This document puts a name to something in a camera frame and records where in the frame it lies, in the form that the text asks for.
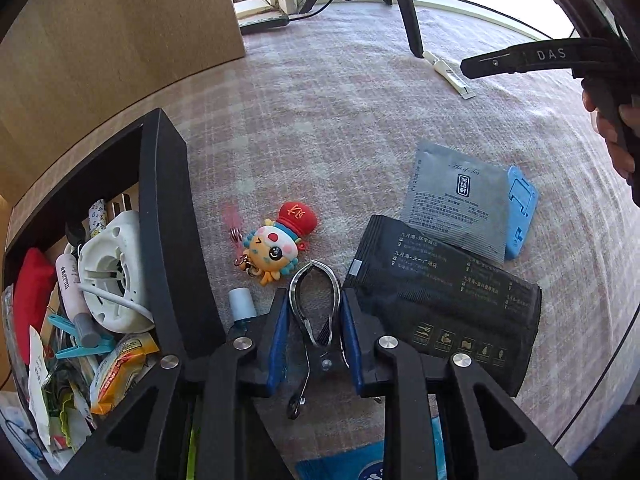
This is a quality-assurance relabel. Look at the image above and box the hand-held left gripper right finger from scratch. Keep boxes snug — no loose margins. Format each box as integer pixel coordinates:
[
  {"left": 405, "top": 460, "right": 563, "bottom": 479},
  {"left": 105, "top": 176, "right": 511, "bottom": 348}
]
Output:
[{"left": 340, "top": 287, "right": 576, "bottom": 480}]

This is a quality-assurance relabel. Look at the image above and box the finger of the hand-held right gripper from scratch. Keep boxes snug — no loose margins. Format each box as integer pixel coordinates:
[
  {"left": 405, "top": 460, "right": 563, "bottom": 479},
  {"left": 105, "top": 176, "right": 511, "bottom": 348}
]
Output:
[{"left": 460, "top": 37, "right": 626, "bottom": 79}]

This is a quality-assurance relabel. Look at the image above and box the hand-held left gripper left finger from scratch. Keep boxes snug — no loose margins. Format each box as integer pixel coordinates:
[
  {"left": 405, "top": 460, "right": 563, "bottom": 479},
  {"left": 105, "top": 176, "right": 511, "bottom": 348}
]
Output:
[{"left": 60, "top": 287, "right": 293, "bottom": 480}]

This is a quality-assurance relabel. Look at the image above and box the metal nail clipper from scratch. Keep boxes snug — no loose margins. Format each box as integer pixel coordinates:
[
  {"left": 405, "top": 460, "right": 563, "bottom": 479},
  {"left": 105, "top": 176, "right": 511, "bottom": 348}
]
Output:
[{"left": 286, "top": 259, "right": 351, "bottom": 420}]

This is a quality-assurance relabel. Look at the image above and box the black storage tray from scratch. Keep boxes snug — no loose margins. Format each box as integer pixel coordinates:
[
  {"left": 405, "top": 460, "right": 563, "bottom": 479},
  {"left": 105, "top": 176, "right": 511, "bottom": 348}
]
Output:
[{"left": 0, "top": 107, "right": 226, "bottom": 480}]

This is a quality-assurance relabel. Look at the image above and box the person's right hand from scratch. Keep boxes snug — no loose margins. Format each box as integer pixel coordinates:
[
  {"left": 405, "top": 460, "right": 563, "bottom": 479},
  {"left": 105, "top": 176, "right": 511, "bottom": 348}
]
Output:
[{"left": 582, "top": 89, "right": 638, "bottom": 181}]

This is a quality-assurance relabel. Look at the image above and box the small blue bottle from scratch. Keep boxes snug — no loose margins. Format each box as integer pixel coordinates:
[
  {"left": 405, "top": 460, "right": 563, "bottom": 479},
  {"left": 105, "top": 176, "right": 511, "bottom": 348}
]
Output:
[{"left": 228, "top": 287, "right": 261, "bottom": 333}]

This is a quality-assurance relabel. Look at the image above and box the white ointment tube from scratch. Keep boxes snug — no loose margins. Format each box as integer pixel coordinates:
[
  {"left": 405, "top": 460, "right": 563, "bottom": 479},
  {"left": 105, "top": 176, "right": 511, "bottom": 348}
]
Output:
[{"left": 422, "top": 50, "right": 476, "bottom": 99}]

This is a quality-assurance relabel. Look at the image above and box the black wet wipes pack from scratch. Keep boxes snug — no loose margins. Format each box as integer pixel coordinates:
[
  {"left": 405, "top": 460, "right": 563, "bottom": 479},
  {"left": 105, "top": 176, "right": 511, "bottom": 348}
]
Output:
[{"left": 342, "top": 215, "right": 542, "bottom": 398}]

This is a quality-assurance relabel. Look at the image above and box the blue wet wipe packet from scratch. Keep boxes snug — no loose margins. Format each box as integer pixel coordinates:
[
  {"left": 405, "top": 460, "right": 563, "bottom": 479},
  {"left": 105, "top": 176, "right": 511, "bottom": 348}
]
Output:
[{"left": 295, "top": 410, "right": 446, "bottom": 480}]

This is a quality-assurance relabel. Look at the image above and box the black tripod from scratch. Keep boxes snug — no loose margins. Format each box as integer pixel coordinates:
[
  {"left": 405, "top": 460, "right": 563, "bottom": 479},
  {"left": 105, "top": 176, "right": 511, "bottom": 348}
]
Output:
[{"left": 295, "top": 0, "right": 426, "bottom": 58}]

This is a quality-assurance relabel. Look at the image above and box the blue plastic stand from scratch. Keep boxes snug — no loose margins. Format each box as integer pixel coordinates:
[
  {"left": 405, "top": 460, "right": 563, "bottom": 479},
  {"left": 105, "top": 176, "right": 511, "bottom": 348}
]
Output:
[{"left": 502, "top": 164, "right": 540, "bottom": 261}]

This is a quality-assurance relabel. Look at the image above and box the orange snack packet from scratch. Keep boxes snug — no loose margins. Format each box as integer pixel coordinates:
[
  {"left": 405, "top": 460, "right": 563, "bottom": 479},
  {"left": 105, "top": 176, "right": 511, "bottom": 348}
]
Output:
[{"left": 90, "top": 332, "right": 162, "bottom": 416}]

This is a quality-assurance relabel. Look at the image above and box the grey foil sachet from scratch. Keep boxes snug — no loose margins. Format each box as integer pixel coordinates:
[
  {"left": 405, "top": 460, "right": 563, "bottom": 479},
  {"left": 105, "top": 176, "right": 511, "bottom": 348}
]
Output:
[{"left": 400, "top": 141, "right": 511, "bottom": 263}]

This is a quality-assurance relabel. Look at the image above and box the white round plug adapter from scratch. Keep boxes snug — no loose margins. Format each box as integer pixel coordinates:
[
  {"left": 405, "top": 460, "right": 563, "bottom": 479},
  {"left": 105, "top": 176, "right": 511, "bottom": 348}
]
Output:
[{"left": 77, "top": 192, "right": 157, "bottom": 333}]

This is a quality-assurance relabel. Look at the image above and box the teal clothespin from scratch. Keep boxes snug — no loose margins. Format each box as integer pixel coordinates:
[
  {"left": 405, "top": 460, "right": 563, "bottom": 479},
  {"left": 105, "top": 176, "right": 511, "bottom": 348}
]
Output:
[{"left": 47, "top": 312, "right": 117, "bottom": 361}]

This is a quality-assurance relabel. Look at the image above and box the pale pink tube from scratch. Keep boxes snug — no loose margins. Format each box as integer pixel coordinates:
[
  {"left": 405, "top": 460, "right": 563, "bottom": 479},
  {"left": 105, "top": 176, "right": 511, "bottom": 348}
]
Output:
[{"left": 54, "top": 252, "right": 103, "bottom": 348}]

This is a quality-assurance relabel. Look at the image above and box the patterned small tube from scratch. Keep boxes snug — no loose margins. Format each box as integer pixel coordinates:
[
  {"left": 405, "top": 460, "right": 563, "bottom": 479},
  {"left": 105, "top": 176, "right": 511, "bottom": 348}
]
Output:
[{"left": 86, "top": 200, "right": 108, "bottom": 241}]

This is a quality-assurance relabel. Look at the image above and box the white paper sachet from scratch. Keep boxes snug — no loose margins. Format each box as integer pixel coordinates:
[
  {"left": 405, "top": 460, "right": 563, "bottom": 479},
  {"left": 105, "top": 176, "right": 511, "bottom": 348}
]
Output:
[{"left": 27, "top": 325, "right": 52, "bottom": 451}]

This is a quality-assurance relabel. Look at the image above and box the red fabric pouch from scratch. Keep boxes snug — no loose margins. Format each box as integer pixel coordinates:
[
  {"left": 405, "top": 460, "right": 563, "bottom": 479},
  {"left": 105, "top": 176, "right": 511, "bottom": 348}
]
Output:
[{"left": 11, "top": 247, "right": 57, "bottom": 366}]

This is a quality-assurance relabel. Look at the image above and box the black power brick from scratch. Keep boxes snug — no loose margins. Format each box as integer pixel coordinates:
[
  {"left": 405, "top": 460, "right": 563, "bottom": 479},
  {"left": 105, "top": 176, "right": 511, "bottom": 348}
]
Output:
[{"left": 239, "top": 14, "right": 291, "bottom": 36}]

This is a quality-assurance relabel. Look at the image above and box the light wooden board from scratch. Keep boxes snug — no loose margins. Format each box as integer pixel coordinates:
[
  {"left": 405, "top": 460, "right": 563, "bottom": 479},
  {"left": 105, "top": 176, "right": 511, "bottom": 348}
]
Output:
[{"left": 0, "top": 0, "right": 246, "bottom": 211}]

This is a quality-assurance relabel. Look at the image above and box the cartoon doll keychain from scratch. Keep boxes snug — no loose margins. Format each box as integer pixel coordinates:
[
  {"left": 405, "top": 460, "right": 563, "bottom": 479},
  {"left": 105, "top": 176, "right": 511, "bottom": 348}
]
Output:
[{"left": 227, "top": 201, "right": 318, "bottom": 286}]

